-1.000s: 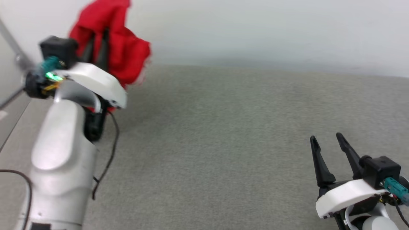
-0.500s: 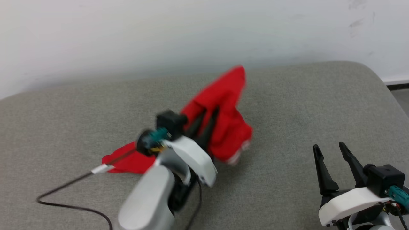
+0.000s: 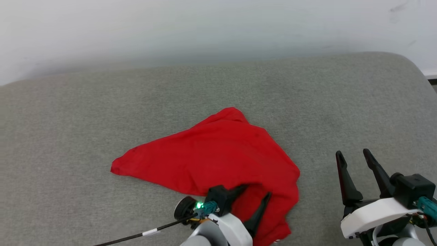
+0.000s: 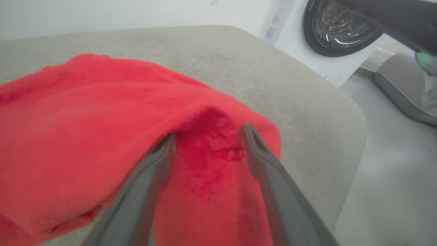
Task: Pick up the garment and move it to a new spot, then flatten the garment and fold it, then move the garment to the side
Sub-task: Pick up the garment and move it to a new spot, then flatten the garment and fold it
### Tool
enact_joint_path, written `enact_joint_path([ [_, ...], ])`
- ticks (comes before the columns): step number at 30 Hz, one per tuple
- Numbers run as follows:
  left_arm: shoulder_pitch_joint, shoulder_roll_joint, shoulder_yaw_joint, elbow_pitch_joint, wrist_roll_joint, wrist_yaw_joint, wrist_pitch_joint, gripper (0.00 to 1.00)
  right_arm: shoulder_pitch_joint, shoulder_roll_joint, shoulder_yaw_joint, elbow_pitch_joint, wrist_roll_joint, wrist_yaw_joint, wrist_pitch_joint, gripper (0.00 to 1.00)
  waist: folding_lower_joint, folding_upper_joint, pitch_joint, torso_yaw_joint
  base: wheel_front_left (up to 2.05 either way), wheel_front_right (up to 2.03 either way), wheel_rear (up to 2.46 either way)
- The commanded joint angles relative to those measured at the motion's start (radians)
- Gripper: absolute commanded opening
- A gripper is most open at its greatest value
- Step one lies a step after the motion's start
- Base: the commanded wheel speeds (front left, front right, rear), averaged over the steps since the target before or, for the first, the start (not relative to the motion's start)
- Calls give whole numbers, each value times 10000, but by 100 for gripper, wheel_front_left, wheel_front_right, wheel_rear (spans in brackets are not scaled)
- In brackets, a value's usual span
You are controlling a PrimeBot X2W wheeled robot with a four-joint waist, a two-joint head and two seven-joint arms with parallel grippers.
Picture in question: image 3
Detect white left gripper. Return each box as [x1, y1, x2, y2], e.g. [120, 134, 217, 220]
[208, 184, 272, 246]

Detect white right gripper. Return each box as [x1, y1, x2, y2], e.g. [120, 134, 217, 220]
[336, 149, 422, 239]

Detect red garment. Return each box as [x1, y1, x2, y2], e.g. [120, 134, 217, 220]
[110, 107, 301, 246]

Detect teal left camera connector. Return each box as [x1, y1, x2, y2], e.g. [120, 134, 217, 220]
[194, 201, 219, 219]

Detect teal camera connector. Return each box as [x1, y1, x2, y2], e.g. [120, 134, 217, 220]
[417, 196, 437, 220]
[194, 201, 219, 219]

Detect teal right camera connector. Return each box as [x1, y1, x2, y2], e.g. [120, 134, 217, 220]
[417, 196, 437, 220]

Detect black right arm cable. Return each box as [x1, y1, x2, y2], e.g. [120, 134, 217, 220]
[409, 212, 437, 246]

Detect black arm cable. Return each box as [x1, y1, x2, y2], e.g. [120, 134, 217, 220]
[409, 212, 437, 246]
[91, 214, 198, 246]

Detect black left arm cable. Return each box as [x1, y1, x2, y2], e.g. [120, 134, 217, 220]
[91, 214, 198, 246]

